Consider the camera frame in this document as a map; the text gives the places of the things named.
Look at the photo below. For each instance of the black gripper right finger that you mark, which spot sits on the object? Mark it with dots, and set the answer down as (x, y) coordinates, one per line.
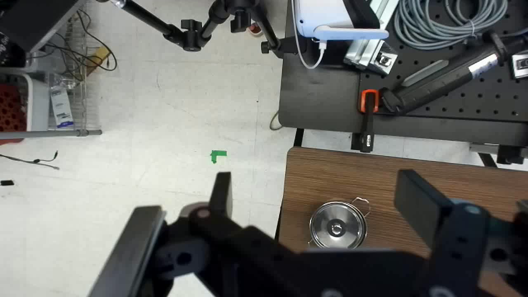
(421, 201)

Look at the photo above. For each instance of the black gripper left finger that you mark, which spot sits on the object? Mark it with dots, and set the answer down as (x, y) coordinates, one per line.
(221, 192)

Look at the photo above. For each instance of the orange and black clamp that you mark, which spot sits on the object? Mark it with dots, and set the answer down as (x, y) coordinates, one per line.
(368, 105)

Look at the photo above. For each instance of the black cylinder with silver label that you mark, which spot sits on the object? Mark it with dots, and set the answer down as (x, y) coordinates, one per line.
(439, 83)

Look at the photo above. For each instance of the grey flat metal bar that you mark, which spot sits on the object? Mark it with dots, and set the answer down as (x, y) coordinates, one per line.
(424, 73)

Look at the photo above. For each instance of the black perforated breadboard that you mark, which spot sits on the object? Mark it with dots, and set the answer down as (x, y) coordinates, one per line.
(495, 93)

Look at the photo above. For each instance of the black table top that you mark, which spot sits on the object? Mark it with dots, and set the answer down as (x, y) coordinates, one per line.
(315, 100)

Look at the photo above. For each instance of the aluminium extrusion profile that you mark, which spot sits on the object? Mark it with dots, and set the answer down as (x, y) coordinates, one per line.
(371, 47)

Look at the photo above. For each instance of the red and white tape roll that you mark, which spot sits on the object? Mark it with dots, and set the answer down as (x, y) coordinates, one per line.
(254, 29)

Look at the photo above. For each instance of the white tag block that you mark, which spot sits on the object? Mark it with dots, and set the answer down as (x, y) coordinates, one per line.
(520, 65)

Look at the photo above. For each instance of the grey metal shelf cart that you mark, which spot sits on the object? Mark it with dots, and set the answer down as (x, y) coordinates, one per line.
(38, 110)

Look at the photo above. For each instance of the white electronic device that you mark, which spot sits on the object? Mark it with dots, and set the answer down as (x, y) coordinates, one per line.
(324, 17)

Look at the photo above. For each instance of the red plastic crate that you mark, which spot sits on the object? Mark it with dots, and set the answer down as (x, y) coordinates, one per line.
(10, 113)

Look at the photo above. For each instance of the black box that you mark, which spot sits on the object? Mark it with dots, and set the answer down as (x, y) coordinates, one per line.
(30, 19)

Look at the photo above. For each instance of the black camera tripod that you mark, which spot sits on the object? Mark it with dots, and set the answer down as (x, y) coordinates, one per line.
(190, 31)

